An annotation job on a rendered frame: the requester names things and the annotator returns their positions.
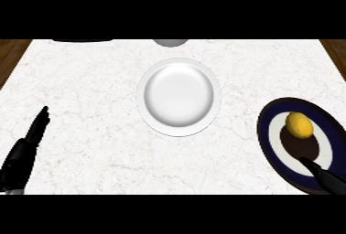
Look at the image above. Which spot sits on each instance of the grey round object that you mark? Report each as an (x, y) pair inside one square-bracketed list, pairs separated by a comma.
[(171, 42)]

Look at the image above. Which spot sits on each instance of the yellow lemon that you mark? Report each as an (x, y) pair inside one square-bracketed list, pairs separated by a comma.
[(300, 125)]

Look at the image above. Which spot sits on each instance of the white plate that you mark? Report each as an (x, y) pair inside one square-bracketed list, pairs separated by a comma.
[(180, 97)]

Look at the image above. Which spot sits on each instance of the dark blue rimmed plate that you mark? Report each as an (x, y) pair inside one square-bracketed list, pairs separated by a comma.
[(316, 152)]

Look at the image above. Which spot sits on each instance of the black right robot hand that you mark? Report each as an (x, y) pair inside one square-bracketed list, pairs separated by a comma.
[(326, 177)]

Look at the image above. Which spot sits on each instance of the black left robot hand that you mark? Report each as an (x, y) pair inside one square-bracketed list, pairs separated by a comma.
[(23, 152)]

